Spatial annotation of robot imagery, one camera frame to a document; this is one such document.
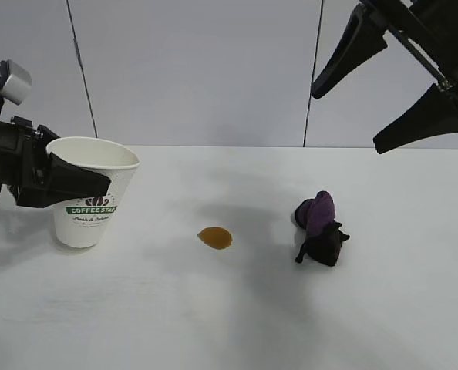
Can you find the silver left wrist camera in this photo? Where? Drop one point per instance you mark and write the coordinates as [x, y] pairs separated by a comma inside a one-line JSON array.
[[17, 83]]

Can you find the brown coffee spill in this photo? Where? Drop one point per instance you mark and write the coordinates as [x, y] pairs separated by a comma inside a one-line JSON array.
[[215, 238]]

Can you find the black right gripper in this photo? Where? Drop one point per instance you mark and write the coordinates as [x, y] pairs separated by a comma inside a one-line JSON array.
[[445, 34]]

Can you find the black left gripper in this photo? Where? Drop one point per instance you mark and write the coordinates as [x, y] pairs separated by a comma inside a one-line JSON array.
[[24, 162]]

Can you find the white paper coffee cup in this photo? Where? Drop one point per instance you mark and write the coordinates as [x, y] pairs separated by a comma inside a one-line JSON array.
[[86, 223]]

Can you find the purple and black cloth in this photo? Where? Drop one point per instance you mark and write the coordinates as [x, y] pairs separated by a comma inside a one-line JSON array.
[[321, 227]]

